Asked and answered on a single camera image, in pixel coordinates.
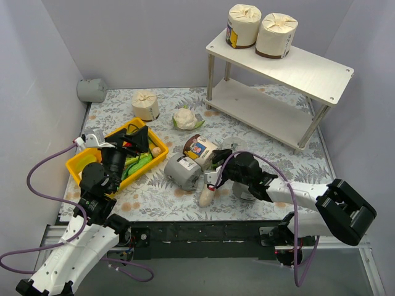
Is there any cream roll with cartoon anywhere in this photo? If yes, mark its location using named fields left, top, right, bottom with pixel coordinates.
left=183, top=134, right=218, bottom=171

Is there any cream roll with label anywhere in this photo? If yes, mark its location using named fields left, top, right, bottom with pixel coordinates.
left=255, top=13, right=299, bottom=59

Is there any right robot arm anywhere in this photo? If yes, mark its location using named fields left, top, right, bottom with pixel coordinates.
left=204, top=149, right=377, bottom=246

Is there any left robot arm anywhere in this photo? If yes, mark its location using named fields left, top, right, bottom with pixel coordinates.
left=16, top=126, right=150, bottom=295

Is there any white two-tier shelf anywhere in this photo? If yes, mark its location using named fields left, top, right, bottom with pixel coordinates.
left=206, top=31, right=354, bottom=151

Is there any green vegetable in tray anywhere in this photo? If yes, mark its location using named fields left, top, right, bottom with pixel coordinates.
left=122, top=153, right=153, bottom=181

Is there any grey roll with logo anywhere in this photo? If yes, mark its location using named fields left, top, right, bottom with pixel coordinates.
left=221, top=136, right=248, bottom=152

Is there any grey roll front right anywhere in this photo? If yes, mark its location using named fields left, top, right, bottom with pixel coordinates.
left=232, top=182, right=256, bottom=202

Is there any grey roll lying down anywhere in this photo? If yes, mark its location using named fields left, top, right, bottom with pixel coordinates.
left=164, top=154, right=202, bottom=191

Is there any yellow plastic tray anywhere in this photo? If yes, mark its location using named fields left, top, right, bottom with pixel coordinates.
left=65, top=118, right=168, bottom=191

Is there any white daikon radish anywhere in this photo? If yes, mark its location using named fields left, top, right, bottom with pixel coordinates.
left=199, top=184, right=215, bottom=208

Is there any white cauliflower with leaves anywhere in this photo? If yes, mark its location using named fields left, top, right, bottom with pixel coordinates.
left=172, top=106, right=205, bottom=130

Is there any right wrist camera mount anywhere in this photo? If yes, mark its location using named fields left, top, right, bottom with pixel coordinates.
left=202, top=165, right=224, bottom=193

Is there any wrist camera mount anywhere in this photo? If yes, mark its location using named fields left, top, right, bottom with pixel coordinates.
left=73, top=128, right=115, bottom=150
left=202, top=165, right=224, bottom=193

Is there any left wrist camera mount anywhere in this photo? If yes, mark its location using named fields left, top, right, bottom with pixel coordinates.
left=73, top=128, right=115, bottom=150

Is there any grey roll by wall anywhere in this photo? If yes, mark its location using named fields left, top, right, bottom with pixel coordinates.
left=77, top=78, right=107, bottom=103

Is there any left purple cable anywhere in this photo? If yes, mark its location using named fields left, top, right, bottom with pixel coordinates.
left=0, top=140, right=154, bottom=282

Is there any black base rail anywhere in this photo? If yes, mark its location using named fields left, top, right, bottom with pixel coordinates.
left=100, top=220, right=294, bottom=265

